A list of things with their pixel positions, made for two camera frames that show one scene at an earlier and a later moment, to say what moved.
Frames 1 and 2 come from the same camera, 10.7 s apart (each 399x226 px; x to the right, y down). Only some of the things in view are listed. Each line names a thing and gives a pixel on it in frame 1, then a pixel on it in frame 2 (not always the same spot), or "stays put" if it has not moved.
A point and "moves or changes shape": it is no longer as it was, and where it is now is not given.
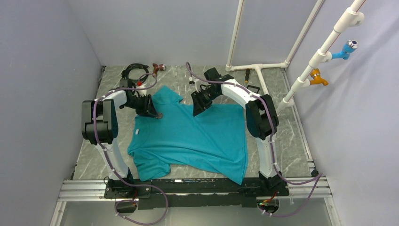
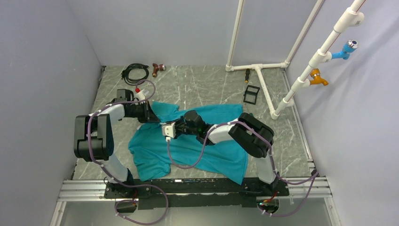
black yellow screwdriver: [247, 72] stays put
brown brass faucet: [161, 67] stays put
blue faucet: [348, 47] stays put
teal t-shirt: [214, 140] moves or changes shape
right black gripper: [199, 105] -> [177, 122]
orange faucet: [315, 74] stays put
